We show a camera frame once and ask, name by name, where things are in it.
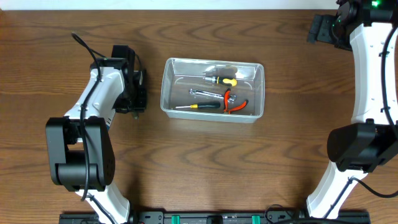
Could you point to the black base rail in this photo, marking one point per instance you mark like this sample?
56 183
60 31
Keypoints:
272 216

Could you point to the white and blue box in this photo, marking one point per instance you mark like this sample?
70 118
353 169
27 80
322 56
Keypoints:
108 123

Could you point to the slim black yellow screwdriver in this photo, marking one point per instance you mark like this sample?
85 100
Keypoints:
207 105

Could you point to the silver wrench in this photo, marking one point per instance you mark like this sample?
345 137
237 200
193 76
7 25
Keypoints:
208 95

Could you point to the clear plastic container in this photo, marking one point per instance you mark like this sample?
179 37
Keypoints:
243 103

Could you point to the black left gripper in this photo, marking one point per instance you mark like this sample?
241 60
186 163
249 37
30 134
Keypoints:
141 103

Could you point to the stubby yellow black screwdriver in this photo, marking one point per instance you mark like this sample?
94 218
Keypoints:
226 81

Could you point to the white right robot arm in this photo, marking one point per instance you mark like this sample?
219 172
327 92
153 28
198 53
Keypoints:
368 29

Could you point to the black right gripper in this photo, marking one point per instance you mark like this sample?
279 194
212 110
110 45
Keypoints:
321 30

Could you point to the small black orange hammer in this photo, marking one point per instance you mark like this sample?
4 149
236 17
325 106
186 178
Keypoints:
135 115

